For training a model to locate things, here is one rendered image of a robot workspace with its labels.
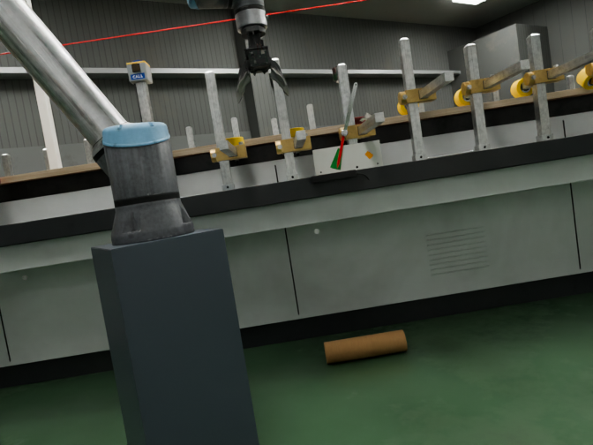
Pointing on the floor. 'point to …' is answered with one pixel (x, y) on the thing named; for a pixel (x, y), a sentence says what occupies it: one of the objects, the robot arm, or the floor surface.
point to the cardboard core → (365, 346)
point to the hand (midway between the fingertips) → (264, 101)
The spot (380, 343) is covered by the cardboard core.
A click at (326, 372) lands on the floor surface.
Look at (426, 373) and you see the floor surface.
